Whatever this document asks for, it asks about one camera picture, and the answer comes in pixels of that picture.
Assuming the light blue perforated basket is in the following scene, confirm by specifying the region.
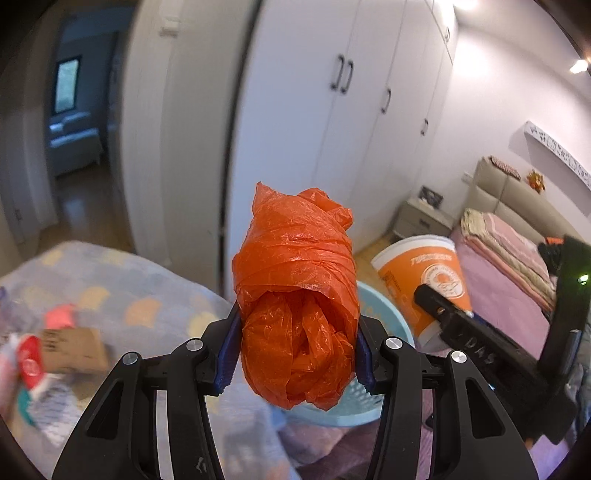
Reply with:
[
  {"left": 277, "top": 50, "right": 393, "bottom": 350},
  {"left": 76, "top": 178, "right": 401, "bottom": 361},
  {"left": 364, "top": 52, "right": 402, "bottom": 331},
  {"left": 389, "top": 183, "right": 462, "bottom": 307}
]
[{"left": 277, "top": 281, "right": 419, "bottom": 430}]

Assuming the stack of folded blankets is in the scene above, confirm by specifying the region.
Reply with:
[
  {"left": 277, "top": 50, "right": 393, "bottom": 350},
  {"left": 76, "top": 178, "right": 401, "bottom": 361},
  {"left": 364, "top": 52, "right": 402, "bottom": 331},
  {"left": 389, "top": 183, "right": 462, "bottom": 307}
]
[{"left": 461, "top": 208, "right": 558, "bottom": 311}]

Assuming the window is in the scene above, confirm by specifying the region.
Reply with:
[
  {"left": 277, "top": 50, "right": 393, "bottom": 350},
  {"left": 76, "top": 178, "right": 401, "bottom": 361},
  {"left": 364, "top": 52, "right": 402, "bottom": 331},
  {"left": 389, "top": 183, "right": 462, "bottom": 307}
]
[{"left": 54, "top": 55, "right": 82, "bottom": 114}]

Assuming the orange plastic bag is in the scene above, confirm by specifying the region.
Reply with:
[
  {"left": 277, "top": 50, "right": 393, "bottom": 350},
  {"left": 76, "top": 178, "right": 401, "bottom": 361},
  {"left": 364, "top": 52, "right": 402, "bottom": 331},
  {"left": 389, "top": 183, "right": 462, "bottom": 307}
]
[{"left": 232, "top": 181, "right": 361, "bottom": 411}]

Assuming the scale-patterned tablecloth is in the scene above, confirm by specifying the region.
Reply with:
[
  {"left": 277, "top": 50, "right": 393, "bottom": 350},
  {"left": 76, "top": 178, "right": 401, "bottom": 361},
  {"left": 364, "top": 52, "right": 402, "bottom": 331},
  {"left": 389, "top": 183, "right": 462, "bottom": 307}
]
[{"left": 0, "top": 240, "right": 296, "bottom": 480}]

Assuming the orange and white paper bucket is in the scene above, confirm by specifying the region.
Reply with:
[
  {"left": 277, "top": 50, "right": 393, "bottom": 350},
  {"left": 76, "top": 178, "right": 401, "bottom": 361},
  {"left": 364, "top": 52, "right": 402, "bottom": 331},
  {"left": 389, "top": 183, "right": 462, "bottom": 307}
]
[{"left": 370, "top": 234, "right": 474, "bottom": 349}]

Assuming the pink wrapper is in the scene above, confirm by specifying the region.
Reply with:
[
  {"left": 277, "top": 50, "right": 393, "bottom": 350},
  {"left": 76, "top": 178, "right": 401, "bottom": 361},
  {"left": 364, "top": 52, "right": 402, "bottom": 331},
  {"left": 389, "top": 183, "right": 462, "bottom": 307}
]
[{"left": 44, "top": 304, "right": 78, "bottom": 329}]

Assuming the dark picture frame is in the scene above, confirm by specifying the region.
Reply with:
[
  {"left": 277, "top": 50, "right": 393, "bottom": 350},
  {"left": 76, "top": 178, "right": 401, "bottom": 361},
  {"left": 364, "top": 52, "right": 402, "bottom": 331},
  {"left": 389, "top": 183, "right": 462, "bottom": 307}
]
[{"left": 419, "top": 185, "right": 444, "bottom": 208}]

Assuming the beige nightstand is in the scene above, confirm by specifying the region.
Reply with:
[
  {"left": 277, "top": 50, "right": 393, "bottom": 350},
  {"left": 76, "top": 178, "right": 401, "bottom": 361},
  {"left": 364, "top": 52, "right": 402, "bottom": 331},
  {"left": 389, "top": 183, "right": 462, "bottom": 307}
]
[{"left": 392, "top": 198, "right": 456, "bottom": 244}]

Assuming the red and white packet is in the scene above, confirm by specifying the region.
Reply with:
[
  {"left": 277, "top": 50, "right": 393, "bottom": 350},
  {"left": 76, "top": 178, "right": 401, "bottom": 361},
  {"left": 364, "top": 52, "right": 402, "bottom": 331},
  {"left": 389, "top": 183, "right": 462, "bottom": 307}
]
[{"left": 17, "top": 335, "right": 48, "bottom": 389}]

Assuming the white patterned wall shelf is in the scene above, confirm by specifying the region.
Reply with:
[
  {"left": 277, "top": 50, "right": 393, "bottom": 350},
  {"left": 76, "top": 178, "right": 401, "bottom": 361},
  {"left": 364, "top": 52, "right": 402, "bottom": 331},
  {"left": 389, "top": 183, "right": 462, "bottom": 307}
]
[{"left": 524, "top": 121, "right": 591, "bottom": 189}]

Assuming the bed with beige headboard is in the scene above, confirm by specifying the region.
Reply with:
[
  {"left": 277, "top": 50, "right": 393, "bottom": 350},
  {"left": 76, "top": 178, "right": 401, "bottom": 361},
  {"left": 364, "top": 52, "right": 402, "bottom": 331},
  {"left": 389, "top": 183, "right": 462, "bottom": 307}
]
[{"left": 450, "top": 156, "right": 591, "bottom": 370}]

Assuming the white bed in far room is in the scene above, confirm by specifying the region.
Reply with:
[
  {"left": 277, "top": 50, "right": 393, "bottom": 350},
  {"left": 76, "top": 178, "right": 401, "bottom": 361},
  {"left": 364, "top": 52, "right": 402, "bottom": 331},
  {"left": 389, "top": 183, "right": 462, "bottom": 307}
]
[{"left": 47, "top": 111, "right": 103, "bottom": 177}]

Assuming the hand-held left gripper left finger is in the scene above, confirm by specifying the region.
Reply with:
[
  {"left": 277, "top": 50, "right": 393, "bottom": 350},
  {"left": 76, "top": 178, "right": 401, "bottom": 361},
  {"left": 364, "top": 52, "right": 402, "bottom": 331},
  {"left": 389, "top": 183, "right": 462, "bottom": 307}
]
[{"left": 51, "top": 302, "right": 245, "bottom": 480}]

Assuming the white wardrobe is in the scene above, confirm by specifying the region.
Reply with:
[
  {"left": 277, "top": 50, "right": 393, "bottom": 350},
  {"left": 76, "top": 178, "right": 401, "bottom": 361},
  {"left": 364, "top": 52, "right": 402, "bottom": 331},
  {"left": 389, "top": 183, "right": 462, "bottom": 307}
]
[{"left": 222, "top": 0, "right": 460, "bottom": 296}]

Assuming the white and blue packet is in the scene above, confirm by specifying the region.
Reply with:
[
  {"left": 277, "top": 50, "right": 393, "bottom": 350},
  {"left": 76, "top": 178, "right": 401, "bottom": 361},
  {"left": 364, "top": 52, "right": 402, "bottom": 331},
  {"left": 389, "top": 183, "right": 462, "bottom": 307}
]
[{"left": 18, "top": 382, "right": 86, "bottom": 446}]

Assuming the brown cardboard box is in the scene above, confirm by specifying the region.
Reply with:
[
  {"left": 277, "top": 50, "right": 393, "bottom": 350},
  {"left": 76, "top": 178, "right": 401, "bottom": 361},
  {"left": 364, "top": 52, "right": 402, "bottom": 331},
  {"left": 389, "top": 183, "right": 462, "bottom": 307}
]
[{"left": 39, "top": 327, "right": 110, "bottom": 376}]

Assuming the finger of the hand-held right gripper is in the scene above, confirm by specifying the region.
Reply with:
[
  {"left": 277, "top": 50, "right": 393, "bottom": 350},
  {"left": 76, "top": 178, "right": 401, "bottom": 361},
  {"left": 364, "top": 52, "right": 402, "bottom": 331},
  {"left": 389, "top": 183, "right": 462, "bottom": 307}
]
[{"left": 413, "top": 284, "right": 505, "bottom": 370}]

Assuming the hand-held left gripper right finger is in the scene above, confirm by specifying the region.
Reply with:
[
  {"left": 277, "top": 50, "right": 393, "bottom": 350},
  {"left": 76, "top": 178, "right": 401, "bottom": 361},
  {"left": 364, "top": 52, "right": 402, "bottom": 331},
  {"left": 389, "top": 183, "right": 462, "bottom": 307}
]
[{"left": 355, "top": 316, "right": 540, "bottom": 480}]

